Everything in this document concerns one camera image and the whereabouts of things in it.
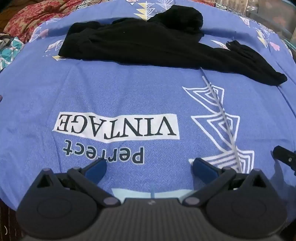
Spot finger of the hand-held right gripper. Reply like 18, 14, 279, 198
272, 146, 296, 177

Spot red floral blanket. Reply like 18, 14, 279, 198
3, 0, 86, 43

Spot teal wave-patterned pillow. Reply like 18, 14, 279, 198
0, 37, 26, 70

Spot crumpled patterned scarf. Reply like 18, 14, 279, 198
0, 33, 16, 47

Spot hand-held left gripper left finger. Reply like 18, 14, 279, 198
29, 158, 121, 207

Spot blue printed bedsheet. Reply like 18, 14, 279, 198
0, 0, 296, 209

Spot black pants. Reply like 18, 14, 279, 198
58, 5, 288, 87

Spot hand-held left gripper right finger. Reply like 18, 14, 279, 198
183, 158, 272, 207

